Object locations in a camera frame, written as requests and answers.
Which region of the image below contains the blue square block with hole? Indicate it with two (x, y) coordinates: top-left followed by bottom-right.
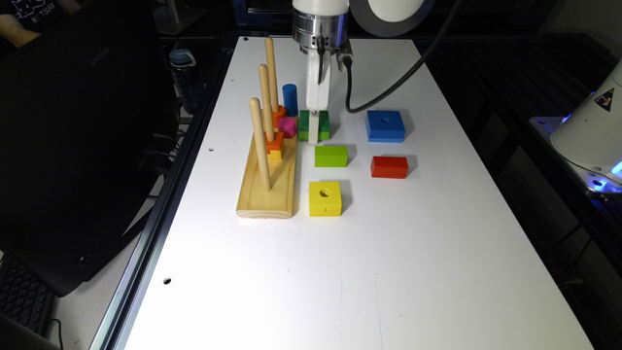
(365, 111), (405, 143)

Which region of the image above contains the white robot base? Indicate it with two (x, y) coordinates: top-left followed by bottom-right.
(530, 65), (621, 198)

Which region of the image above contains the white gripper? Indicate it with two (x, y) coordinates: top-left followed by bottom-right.
(306, 50), (331, 145)

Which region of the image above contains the light green rectangular block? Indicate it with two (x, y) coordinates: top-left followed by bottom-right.
(315, 146), (348, 167)

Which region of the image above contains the blue cylinder block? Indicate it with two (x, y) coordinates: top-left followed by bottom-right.
(282, 84), (298, 117)

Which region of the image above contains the middle wooden peg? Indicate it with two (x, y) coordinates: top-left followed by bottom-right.
(259, 64), (275, 142)

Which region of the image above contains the person forearm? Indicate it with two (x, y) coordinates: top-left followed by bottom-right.
(0, 15), (39, 48)

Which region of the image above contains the rear wooden peg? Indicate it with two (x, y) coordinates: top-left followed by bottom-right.
(264, 37), (279, 112)

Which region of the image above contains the wooden peg board base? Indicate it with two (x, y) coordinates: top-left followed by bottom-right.
(236, 138), (297, 219)

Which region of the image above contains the yellow square block with hole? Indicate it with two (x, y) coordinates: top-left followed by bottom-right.
(309, 182), (342, 217)

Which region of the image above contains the red rectangular block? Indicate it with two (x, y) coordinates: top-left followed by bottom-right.
(370, 157), (409, 179)

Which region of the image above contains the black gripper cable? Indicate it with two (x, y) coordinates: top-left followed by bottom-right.
(344, 0), (464, 115)

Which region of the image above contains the wooden peg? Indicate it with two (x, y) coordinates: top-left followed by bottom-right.
(249, 97), (272, 192)
(259, 64), (275, 142)
(264, 37), (279, 112)

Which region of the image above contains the front wooden peg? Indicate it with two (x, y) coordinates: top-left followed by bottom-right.
(249, 97), (272, 192)

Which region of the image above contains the yellow block under orange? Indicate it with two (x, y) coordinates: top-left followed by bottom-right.
(266, 150), (283, 159)

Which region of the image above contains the orange block on rear peg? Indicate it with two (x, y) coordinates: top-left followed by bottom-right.
(272, 105), (287, 131)

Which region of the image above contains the pink cylinder block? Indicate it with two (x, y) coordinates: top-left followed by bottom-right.
(278, 117), (297, 139)

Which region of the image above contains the dark green square block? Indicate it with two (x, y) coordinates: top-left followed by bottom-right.
(298, 110), (330, 141)

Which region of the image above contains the black keyboard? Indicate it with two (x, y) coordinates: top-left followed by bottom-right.
(1, 255), (55, 336)

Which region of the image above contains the orange cross block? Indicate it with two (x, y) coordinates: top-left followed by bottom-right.
(264, 132), (283, 155)

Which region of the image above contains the blue lidded water bottle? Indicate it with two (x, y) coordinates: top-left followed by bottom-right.
(169, 49), (204, 115)

